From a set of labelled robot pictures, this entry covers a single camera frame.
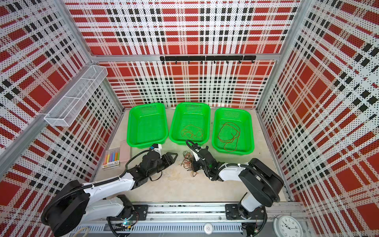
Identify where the black hook rail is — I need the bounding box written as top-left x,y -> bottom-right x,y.
160,55 -> 257,63

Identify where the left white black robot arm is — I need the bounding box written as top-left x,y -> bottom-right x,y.
41,150 -> 178,237

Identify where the colourful marker box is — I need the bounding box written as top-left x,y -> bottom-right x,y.
102,147 -> 131,169

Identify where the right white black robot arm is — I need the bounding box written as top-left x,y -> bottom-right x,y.
186,140 -> 284,220

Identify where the white analog clock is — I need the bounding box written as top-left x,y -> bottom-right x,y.
273,215 -> 304,237

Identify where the middle green plastic basket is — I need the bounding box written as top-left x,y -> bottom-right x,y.
169,102 -> 211,146

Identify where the green plastic basket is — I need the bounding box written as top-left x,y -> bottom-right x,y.
169,102 -> 211,146
212,108 -> 255,156
127,103 -> 169,149

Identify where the left green plastic basket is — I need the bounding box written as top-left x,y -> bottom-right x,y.
127,103 -> 169,149

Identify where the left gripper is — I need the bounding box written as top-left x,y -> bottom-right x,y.
147,151 -> 178,177

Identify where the right green plastic basket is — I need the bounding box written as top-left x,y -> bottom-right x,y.
212,108 -> 255,156

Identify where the white wire mesh shelf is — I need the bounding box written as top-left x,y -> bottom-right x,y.
44,65 -> 108,127

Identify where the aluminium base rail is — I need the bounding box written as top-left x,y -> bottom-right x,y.
70,202 -> 312,237

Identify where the white round knob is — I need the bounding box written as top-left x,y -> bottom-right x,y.
203,223 -> 214,235

